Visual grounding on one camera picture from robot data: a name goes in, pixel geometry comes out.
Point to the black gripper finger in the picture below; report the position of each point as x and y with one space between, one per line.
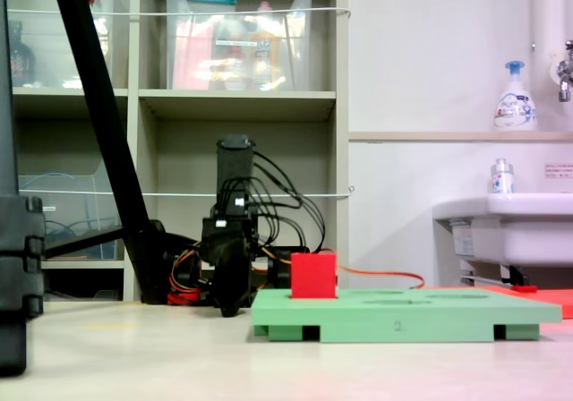
239 280
222 284

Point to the red square block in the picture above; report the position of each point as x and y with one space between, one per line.
313 275

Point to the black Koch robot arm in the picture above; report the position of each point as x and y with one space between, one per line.
235 168

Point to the black table clamp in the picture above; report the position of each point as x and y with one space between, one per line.
279 271

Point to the beige shelving unit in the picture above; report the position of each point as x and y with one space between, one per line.
237 105

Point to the black tripod brace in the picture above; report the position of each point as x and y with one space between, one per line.
85 240

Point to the clear file holder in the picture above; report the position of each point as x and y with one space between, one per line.
67 213

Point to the green shape sorting board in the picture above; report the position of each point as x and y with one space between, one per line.
403 318

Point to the large clear plastic bin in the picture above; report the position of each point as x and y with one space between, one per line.
237 52

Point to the black tripod leg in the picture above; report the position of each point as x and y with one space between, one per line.
96 92

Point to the notched black stack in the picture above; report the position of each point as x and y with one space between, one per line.
18 258

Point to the small clear plastic bin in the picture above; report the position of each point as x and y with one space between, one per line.
49 47

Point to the dark patterned bottle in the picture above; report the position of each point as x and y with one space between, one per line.
21 61

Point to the small silver capped bottle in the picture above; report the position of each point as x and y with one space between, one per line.
501 179

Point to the white sink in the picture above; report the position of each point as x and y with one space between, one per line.
515 235

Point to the red clip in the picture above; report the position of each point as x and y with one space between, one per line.
524 288

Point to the white foam soap bottle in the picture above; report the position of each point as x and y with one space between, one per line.
515 105

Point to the chrome faucet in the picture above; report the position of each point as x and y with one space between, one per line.
564 79

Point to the dark grey vertical post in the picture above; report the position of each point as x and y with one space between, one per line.
6 83

